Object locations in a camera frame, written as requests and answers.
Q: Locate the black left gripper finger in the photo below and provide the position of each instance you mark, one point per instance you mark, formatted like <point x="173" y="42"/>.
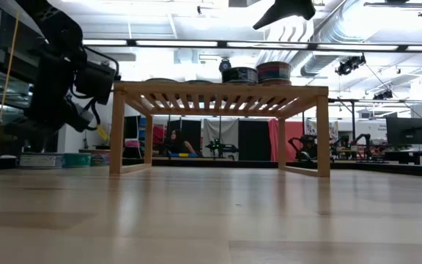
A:
<point x="44" y="141"/>
<point x="17" y="132"/>

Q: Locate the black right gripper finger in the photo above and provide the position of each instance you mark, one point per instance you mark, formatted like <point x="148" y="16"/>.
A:
<point x="291" y="9"/>

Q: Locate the gold-lidded pink-blue can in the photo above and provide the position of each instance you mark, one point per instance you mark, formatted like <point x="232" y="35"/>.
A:
<point x="100" y="160"/>
<point x="274" y="71"/>

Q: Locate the teal-labelled tin can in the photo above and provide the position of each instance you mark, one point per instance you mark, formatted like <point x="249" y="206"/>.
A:
<point x="161" y="80"/>
<point x="77" y="160"/>

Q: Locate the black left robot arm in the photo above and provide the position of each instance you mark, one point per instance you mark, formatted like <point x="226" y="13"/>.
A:
<point x="55" y="33"/>

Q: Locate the black idle robot arm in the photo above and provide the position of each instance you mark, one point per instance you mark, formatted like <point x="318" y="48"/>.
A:
<point x="357" y="141"/>
<point x="306" y="146"/>
<point x="221" y="147"/>

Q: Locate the wooden slatted shelf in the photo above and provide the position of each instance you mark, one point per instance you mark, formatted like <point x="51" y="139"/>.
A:
<point x="214" y="89"/>

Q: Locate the black ceiling spotlight cluster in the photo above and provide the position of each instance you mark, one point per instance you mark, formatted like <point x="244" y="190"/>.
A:
<point x="350" y="64"/>
<point x="383" y="95"/>

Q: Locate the black round ceiling lamp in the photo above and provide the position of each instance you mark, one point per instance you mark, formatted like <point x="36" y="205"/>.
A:
<point x="225" y="65"/>

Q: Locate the LED light bar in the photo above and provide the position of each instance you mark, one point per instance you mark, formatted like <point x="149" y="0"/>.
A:
<point x="178" y="43"/>

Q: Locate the person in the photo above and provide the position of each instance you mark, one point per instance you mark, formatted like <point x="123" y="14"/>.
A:
<point x="180" y="144"/>

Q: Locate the red curtain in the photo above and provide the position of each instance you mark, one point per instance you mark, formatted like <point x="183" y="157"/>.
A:
<point x="291" y="139"/>

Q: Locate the black partition panel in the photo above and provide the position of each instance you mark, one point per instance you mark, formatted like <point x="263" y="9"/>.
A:
<point x="254" y="139"/>

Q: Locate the grey hanging cloth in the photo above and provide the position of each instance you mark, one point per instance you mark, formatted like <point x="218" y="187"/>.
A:
<point x="220" y="130"/>

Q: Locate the black office monitor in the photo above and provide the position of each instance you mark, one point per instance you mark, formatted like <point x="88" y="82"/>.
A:
<point x="406" y="131"/>

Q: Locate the silver ventilation duct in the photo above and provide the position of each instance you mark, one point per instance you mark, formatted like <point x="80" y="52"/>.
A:
<point x="328" y="40"/>

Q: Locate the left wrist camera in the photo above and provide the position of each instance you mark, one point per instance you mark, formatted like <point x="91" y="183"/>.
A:
<point x="95" y="82"/>

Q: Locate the black ceiling rail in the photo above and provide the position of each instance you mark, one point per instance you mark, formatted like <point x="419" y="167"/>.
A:
<point x="396" y="4"/>

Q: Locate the black metal table frame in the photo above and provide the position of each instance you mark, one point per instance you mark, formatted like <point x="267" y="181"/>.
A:
<point x="379" y="168"/>

